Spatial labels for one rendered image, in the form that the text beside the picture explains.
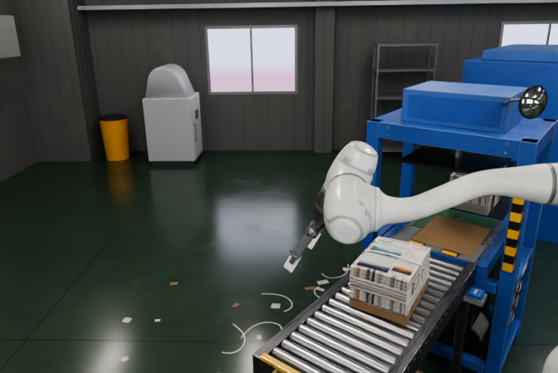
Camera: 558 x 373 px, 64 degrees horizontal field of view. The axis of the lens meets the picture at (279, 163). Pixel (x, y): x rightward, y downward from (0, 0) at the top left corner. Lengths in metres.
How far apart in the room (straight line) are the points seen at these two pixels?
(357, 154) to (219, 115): 6.74
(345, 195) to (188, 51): 6.86
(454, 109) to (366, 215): 1.84
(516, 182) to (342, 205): 0.44
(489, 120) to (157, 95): 5.33
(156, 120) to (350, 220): 6.30
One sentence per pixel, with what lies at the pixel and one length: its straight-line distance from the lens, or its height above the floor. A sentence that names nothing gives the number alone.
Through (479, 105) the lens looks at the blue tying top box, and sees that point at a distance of 2.72.
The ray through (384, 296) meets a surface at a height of 0.93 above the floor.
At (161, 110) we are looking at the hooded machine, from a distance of 7.08.
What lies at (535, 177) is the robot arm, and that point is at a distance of 1.21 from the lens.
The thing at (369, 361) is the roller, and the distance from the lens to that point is 2.07.
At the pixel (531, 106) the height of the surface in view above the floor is 1.73.
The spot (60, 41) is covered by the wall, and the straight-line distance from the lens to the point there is 7.80.
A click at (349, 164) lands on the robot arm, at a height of 1.81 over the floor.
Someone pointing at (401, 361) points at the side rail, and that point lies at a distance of 2.08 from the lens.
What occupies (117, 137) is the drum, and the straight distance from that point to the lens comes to 7.69.
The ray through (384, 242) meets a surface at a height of 1.03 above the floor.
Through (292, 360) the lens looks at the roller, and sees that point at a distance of 2.04.
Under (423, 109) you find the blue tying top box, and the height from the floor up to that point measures 1.64.
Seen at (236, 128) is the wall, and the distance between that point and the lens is 7.79.
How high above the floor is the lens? 2.15
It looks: 18 degrees down
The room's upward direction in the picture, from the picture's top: 1 degrees counter-clockwise
